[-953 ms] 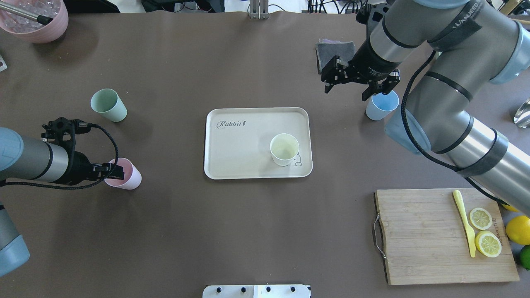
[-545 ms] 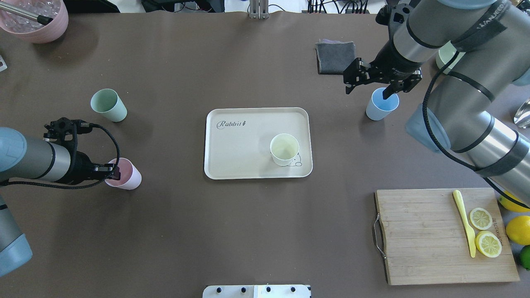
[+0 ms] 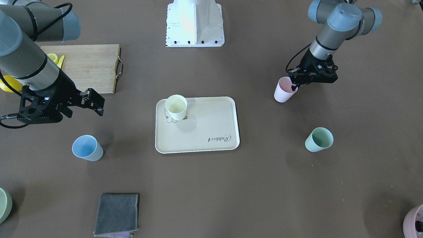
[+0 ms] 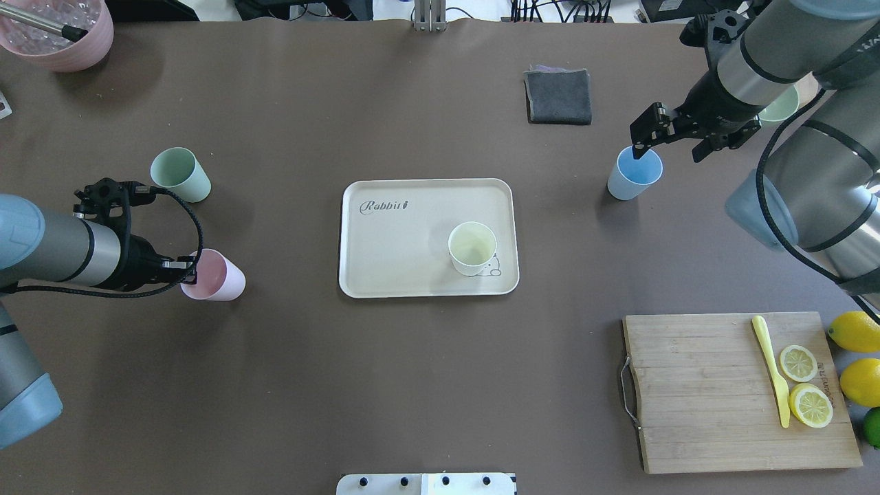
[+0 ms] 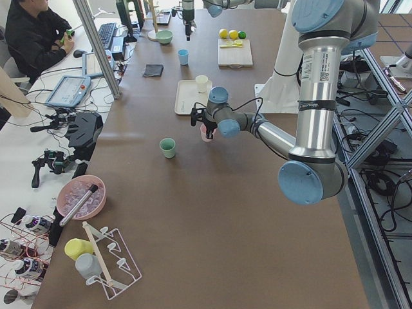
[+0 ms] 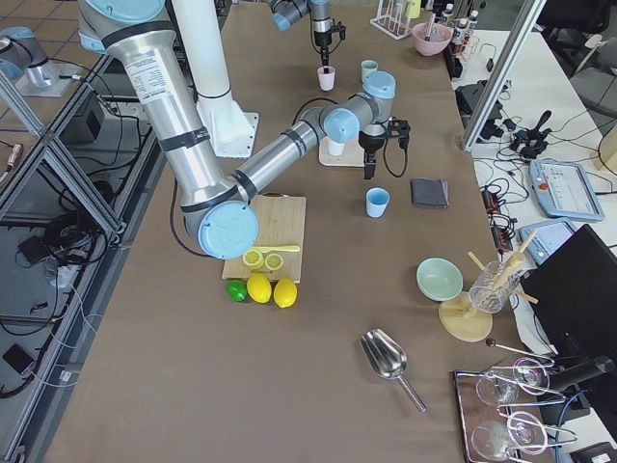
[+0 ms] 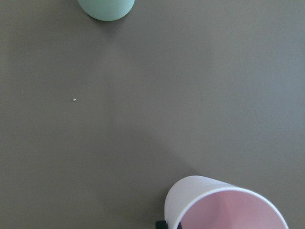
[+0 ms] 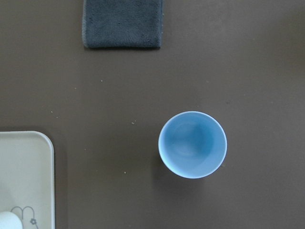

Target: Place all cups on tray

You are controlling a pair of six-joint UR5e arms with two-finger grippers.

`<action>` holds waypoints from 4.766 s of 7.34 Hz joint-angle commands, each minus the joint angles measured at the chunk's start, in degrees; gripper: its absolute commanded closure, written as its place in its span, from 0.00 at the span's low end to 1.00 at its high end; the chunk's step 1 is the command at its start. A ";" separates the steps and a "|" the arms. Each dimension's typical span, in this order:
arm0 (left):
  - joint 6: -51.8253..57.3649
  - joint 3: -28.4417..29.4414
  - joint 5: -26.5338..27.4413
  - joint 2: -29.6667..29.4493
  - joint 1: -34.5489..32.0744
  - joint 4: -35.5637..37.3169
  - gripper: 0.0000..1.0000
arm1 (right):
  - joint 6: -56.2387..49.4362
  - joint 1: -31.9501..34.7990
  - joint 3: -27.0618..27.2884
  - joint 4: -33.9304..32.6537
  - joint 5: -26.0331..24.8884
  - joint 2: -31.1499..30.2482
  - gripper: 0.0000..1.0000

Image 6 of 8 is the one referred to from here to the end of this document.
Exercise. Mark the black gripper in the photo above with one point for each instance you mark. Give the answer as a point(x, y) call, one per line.
point(322, 37)
point(371, 143)

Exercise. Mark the pink cup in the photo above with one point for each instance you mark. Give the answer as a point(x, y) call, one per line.
point(326, 78)

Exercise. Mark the cream yellow cup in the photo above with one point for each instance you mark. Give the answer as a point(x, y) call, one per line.
point(335, 148)

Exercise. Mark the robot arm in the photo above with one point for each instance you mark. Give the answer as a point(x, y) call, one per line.
point(173, 56)
point(286, 13)

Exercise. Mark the cream rabbit tray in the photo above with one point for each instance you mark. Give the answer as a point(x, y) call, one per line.
point(351, 156)

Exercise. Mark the blue cup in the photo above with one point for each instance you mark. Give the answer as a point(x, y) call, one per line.
point(377, 201)

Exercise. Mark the green cup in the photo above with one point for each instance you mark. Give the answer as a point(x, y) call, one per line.
point(367, 67)

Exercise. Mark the grey folded cloth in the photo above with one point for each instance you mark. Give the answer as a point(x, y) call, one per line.
point(429, 192)

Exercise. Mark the yellow cup on rack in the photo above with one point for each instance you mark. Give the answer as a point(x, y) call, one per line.
point(413, 8)

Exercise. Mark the steel muddler black tip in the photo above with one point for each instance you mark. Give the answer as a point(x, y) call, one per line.
point(429, 27)

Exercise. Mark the wooden cutting board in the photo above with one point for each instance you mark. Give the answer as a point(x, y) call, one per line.
point(281, 222)

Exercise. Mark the pink bowl with ice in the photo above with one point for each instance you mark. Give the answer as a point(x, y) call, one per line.
point(433, 44)

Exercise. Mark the yellow plastic knife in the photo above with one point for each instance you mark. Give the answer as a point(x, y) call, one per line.
point(282, 248)

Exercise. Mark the green bowl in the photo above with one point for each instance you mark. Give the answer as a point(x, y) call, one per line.
point(439, 279)

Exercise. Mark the lemon slice lower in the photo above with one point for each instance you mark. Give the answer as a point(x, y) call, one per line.
point(273, 262)

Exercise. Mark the lemon slice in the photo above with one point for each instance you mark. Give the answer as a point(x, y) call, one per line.
point(253, 259)
point(273, 262)

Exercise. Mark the lemon slice upper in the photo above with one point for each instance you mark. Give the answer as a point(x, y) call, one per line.
point(253, 259)

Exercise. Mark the whole lemon upper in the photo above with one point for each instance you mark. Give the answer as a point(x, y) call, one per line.
point(285, 293)

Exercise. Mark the whole lemon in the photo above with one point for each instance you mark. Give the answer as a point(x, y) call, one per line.
point(259, 288)
point(285, 293)

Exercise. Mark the whole lemon lower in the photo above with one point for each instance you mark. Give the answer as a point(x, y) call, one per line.
point(259, 288)

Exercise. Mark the glass mug on stand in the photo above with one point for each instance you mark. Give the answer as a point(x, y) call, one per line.
point(493, 288)

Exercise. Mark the wooden cup stand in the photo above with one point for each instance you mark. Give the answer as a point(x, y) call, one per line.
point(462, 320)

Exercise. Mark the green lime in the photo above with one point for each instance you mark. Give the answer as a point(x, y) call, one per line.
point(237, 290)

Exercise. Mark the blue teach pendant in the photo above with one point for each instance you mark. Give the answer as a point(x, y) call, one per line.
point(563, 189)

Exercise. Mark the steel ice scoop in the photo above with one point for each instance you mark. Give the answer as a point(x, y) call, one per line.
point(389, 360)

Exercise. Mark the black monitor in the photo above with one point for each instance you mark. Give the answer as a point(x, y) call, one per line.
point(576, 292)

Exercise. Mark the wine glass rack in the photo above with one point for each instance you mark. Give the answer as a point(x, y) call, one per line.
point(499, 411)

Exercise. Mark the white wire cup rack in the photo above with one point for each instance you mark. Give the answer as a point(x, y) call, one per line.
point(393, 17)

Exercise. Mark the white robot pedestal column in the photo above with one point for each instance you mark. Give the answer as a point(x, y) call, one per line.
point(232, 131)

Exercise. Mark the aluminium frame post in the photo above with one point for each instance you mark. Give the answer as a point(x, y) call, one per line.
point(508, 55)

